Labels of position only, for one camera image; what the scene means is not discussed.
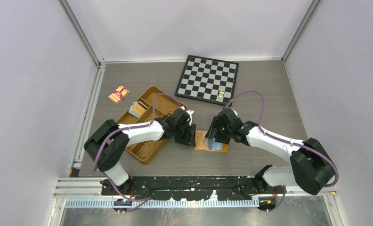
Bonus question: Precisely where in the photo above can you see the orange leather card holder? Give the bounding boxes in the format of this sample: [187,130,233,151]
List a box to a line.
[194,139,228,153]

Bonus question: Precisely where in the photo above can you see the white credit card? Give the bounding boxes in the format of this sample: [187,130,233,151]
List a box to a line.
[128,101,148,118]

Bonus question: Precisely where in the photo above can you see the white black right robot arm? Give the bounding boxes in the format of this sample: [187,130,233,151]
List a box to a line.
[205,108,338,195]

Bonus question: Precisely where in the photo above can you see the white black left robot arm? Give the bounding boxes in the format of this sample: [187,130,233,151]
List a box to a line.
[84,107,196,195]

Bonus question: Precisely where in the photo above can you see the red playing card box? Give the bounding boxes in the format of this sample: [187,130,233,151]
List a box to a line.
[108,86,130,104]

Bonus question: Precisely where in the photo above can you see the woven rattan divided tray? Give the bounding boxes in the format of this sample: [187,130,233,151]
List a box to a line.
[114,86,189,166]

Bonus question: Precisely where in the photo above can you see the black white chessboard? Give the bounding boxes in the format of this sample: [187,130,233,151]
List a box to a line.
[175,55,239,106]

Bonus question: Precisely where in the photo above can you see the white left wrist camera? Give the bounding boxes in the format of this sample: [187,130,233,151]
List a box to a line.
[186,110,194,126]

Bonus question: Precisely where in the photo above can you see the aluminium slotted rail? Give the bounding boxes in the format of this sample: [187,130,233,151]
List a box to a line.
[64,197,259,209]

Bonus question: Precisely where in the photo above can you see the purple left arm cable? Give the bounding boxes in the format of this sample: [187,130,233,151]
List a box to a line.
[92,93,187,213]

